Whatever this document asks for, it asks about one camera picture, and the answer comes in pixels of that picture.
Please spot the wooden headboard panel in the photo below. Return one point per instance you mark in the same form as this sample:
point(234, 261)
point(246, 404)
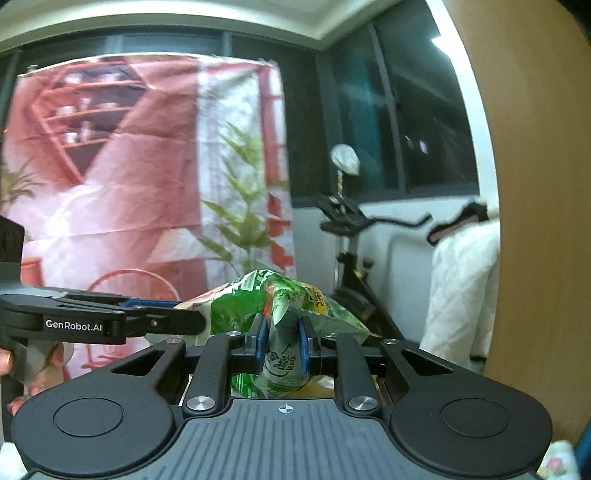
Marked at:
point(531, 61)

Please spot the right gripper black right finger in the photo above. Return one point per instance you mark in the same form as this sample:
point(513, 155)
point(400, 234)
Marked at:
point(445, 420)

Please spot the green chip bag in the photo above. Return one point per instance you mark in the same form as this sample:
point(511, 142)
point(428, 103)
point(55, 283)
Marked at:
point(233, 307)

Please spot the person's left hand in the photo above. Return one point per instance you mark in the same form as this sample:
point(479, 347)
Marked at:
point(34, 370)

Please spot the red printed backdrop cloth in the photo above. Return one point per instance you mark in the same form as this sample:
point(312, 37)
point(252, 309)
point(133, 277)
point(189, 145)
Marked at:
point(149, 175)

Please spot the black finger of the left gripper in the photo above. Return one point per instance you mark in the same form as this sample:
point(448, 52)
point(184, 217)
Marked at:
point(144, 316)

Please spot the checkered lucky tablecloth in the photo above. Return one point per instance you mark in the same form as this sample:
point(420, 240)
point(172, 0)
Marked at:
point(559, 462)

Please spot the black exercise bike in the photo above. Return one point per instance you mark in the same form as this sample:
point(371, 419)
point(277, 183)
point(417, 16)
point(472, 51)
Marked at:
point(345, 220)

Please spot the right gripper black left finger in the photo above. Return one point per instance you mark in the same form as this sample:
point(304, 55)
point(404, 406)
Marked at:
point(110, 420)

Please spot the white quilted jacket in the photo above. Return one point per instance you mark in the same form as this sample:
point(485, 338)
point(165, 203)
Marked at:
point(464, 287)

